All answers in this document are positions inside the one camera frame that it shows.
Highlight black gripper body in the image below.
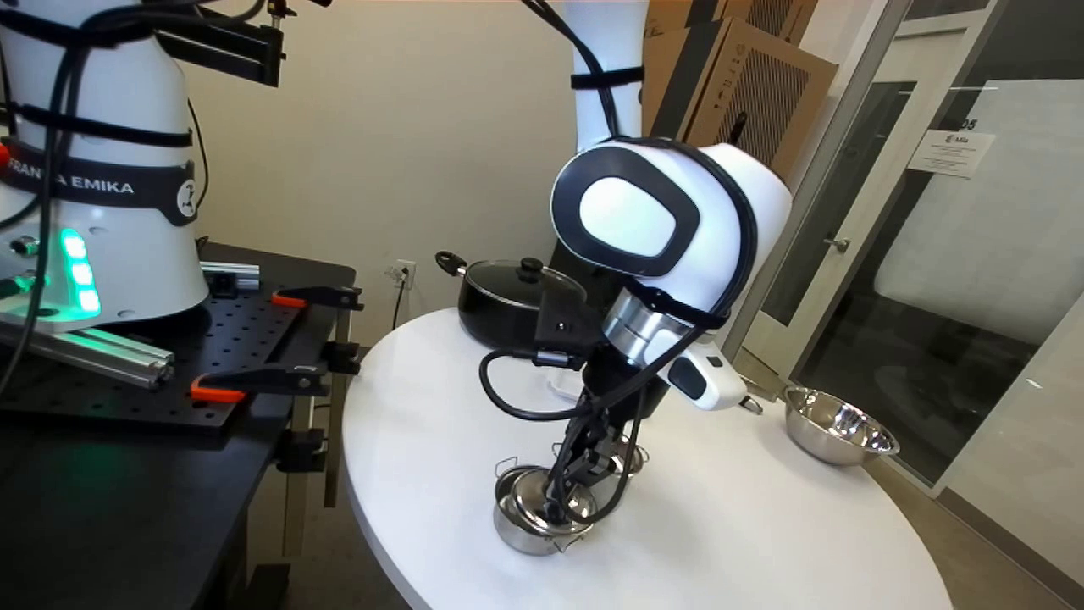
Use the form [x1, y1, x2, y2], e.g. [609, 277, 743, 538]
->
[560, 335, 675, 462]

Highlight black cooking pot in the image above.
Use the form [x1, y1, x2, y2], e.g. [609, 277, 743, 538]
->
[434, 247, 569, 357]

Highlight black pot glass lid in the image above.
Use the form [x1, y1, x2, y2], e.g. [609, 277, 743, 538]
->
[461, 253, 547, 315]

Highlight steel mixing bowl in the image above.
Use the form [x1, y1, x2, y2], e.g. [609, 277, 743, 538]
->
[781, 384, 904, 469]

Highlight large cardboard box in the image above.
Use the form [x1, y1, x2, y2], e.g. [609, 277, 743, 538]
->
[640, 0, 840, 272]

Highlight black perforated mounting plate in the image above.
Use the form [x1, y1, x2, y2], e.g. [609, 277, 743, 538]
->
[0, 294, 315, 433]

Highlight flat cardboard box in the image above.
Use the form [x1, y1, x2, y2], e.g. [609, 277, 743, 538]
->
[640, 0, 823, 48]

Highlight white paper sign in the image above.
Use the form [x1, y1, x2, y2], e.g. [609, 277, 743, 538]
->
[906, 125, 1000, 179]

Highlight black cart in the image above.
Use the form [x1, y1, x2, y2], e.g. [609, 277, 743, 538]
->
[0, 236, 367, 610]

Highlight short steel pot wire handles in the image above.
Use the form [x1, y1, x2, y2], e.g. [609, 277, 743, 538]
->
[491, 453, 595, 560]

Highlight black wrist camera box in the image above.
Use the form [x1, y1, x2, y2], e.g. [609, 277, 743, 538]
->
[530, 267, 595, 366]

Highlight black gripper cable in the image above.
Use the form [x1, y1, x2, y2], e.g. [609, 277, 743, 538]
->
[475, 346, 653, 532]

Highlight small orange handled clamp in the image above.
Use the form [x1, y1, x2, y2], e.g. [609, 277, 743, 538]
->
[267, 280, 367, 318]

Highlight large orange handled clamp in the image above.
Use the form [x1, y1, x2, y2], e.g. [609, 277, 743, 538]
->
[186, 335, 367, 412]

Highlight grey metal door frame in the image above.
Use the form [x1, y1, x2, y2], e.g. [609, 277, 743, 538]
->
[722, 0, 922, 366]

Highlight aluminium extrusion rail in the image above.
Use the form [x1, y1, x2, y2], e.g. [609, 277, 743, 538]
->
[0, 307, 179, 393]

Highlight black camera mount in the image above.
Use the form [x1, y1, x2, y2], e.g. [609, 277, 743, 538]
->
[150, 0, 286, 92]

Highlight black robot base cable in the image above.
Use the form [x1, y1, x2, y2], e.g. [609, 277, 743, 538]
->
[0, 0, 155, 433]

